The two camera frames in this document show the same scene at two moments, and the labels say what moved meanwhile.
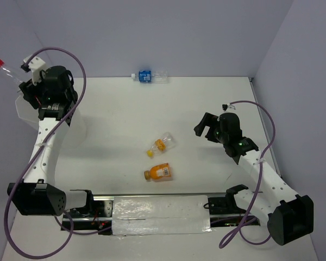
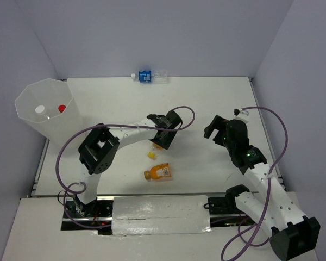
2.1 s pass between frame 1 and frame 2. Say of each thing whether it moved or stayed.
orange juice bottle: stayed
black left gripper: moved
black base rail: stayed
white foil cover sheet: stayed
